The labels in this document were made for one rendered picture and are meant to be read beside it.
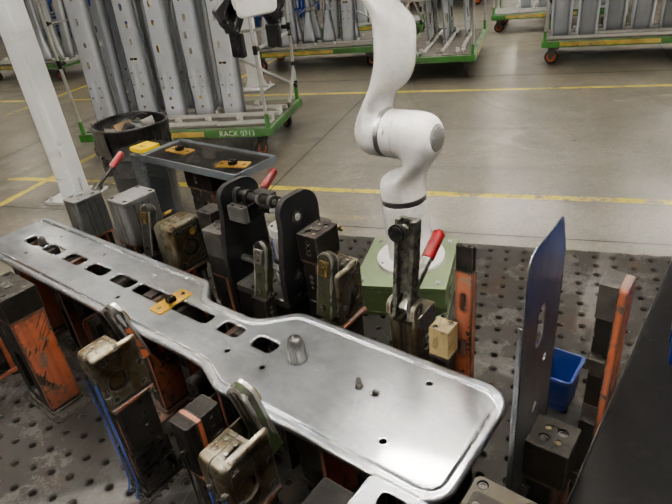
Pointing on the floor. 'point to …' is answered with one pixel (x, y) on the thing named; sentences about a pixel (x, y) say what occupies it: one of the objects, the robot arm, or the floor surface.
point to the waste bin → (127, 126)
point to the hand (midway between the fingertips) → (257, 46)
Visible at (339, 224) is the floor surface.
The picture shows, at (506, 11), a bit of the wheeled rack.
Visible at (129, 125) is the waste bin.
